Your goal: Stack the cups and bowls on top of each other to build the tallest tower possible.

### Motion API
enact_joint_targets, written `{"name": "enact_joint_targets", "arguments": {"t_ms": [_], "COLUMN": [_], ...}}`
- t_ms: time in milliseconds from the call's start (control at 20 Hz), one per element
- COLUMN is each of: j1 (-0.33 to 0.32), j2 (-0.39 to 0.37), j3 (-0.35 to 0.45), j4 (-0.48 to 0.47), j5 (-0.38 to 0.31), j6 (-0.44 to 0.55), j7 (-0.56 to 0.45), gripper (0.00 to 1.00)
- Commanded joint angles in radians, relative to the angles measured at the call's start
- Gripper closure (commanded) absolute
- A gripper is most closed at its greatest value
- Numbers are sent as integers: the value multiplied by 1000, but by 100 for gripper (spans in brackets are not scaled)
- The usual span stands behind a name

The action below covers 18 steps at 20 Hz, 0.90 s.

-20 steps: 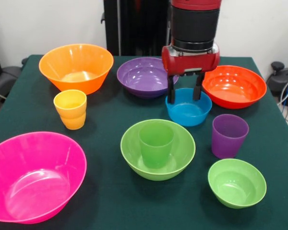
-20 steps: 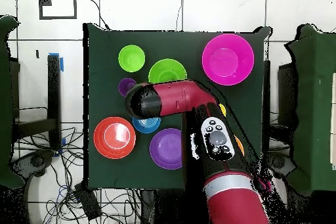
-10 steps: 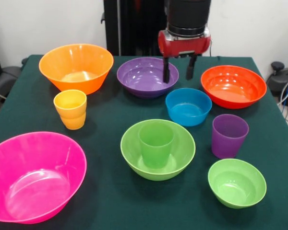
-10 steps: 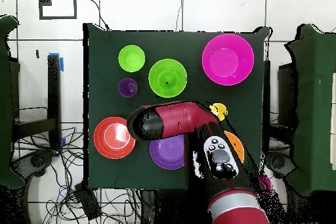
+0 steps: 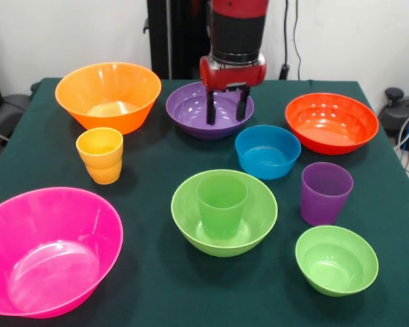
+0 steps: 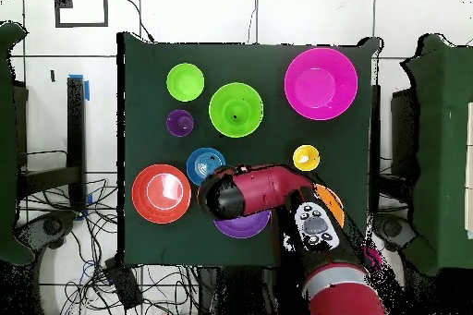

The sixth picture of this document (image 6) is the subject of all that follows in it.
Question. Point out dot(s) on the blue plastic bowl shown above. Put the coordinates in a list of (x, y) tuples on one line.
[(201, 163)]

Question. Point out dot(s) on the purple plastic bowl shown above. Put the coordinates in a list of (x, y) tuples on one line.
[(244, 228)]

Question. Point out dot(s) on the red plastic bowl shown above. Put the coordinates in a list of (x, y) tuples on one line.
[(147, 211)]

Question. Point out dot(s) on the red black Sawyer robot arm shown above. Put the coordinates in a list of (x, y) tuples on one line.
[(258, 189)]

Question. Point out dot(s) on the large green plastic bowl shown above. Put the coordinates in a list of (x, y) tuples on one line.
[(218, 123)]

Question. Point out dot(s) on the purple plastic cup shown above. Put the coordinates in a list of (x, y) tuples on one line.
[(180, 123)]

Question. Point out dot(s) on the yellow plastic cup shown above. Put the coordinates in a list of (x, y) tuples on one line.
[(306, 163)]

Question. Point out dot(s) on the small green plastic bowl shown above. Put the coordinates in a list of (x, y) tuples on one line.
[(185, 82)]

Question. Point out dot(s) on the orange plastic bowl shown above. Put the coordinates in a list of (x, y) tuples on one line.
[(330, 204)]

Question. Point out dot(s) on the large pink plastic bowl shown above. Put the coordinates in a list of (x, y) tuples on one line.
[(320, 84)]

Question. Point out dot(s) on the dark green table cloth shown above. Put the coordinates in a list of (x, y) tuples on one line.
[(147, 52)]

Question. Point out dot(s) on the blue tape strip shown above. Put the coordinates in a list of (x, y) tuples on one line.
[(87, 89)]

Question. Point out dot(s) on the pink bowl on floor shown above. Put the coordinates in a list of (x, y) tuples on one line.
[(372, 256)]

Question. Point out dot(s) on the black floor box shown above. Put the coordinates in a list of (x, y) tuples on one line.
[(123, 285)]

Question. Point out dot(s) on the green cloth side table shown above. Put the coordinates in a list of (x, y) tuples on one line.
[(7, 145), (443, 145)]

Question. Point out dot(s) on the black pedestal leg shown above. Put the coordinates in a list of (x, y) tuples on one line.
[(51, 226), (391, 228)]

